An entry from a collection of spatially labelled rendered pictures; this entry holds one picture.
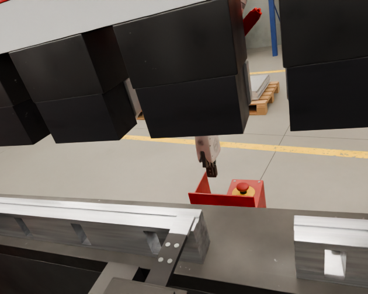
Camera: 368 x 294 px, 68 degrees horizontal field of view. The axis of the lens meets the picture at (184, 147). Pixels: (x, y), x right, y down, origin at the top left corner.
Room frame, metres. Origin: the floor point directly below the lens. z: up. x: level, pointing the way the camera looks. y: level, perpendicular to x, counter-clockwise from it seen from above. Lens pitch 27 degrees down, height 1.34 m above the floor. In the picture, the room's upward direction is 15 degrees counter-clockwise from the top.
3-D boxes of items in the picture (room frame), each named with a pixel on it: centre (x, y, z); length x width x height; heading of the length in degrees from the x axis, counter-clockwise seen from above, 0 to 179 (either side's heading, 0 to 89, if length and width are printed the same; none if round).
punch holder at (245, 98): (0.39, -0.04, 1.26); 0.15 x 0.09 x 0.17; 64
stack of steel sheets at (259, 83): (3.58, -0.77, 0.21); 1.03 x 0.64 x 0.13; 55
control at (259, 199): (0.70, -0.10, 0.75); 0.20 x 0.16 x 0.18; 62
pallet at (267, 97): (3.58, -0.77, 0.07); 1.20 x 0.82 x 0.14; 55
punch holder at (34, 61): (0.48, 0.14, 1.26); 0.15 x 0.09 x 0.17; 64
